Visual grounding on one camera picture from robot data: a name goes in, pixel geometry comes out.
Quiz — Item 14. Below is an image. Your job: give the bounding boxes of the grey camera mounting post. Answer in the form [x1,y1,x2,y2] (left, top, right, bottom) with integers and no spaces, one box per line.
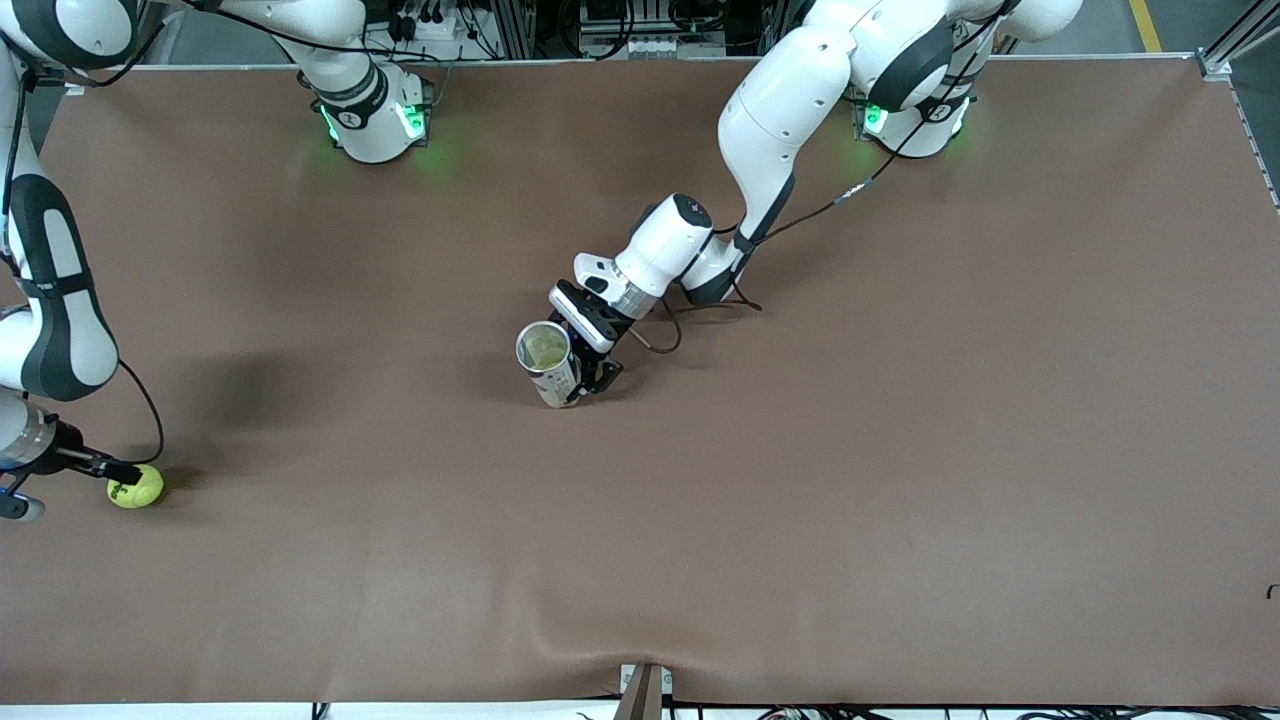
[619,662,674,720]

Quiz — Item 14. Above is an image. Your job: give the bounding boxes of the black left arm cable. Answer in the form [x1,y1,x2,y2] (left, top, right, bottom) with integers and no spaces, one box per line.
[630,0,1011,355]

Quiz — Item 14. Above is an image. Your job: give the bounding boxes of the aluminium frame post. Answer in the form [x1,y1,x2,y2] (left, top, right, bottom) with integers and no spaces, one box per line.
[495,0,541,59]

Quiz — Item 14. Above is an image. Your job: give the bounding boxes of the white blue tennis ball can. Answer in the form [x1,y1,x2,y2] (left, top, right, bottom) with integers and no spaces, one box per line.
[515,320,583,409]

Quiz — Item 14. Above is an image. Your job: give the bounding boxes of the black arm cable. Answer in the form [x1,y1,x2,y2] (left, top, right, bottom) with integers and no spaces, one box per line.
[630,0,1011,355]
[0,40,166,467]

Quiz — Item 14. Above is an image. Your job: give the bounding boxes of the tennis ball Wilson print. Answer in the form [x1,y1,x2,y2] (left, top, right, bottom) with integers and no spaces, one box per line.
[107,463,165,510]

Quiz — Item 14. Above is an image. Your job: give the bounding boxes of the white power strip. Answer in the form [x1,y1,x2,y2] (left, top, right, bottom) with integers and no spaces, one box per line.
[365,8,501,61]

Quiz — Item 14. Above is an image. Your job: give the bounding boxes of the brown table mat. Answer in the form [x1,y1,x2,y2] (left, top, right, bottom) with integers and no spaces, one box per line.
[0,55,1280,706]

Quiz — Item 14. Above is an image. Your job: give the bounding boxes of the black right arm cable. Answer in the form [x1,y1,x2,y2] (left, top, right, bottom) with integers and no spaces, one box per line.
[0,40,166,467]

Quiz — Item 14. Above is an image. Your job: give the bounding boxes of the aluminium frame corner strut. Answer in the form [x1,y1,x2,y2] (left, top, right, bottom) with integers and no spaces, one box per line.
[1195,0,1280,83]

